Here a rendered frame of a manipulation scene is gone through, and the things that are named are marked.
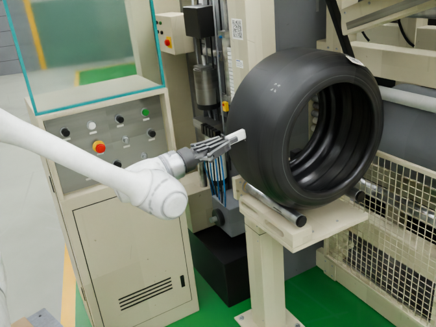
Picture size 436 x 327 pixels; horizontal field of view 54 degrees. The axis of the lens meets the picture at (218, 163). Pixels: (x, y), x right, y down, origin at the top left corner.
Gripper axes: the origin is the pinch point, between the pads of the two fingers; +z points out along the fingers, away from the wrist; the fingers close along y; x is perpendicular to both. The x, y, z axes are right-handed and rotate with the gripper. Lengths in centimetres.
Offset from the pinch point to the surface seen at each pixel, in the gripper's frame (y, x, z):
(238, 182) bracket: 22.7, 31.3, 8.3
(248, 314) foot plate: 42, 124, 6
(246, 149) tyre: -1.0, 5.3, 2.4
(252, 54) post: 25.1, -15.6, 26.7
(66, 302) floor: 113, 113, -77
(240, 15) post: 28.7, -29.6, 26.9
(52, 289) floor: 130, 113, -82
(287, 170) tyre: -11.8, 12.7, 9.6
